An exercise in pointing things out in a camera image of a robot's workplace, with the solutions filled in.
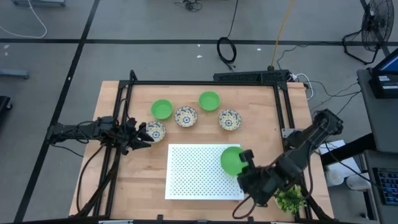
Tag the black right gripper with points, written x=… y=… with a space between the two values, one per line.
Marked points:
x=258 y=185

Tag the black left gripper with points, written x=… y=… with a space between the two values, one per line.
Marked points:
x=124 y=135

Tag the blue yellow patterned mini bowl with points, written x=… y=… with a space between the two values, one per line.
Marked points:
x=229 y=119
x=158 y=132
x=186 y=116

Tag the green plastic mini bowl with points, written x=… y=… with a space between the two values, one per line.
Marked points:
x=161 y=109
x=231 y=160
x=209 y=100

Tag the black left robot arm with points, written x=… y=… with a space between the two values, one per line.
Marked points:
x=81 y=129

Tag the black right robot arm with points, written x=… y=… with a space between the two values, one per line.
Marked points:
x=311 y=140

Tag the small green potted plant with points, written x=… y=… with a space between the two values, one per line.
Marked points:
x=290 y=199

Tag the white perforated mat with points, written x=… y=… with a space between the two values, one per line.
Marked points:
x=192 y=174

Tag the white round container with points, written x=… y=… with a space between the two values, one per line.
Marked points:
x=357 y=182
x=334 y=177

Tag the white paper sheet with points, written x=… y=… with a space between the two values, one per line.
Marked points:
x=337 y=146

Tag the black desk bar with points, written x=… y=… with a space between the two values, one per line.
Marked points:
x=345 y=151

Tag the grey side desk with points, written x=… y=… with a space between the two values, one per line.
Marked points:
x=379 y=118

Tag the black keyboard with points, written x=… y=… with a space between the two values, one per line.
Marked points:
x=387 y=185

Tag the black cart corner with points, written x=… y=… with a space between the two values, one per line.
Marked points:
x=3 y=104

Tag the grey metal foot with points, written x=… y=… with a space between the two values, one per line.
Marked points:
x=14 y=73

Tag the black laptop computer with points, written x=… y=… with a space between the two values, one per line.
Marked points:
x=385 y=81

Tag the grey metal base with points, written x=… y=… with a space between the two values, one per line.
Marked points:
x=38 y=2

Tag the black standing fan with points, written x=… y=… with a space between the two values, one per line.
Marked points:
x=377 y=25

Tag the black metal table frame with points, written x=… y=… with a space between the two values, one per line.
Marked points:
x=202 y=83

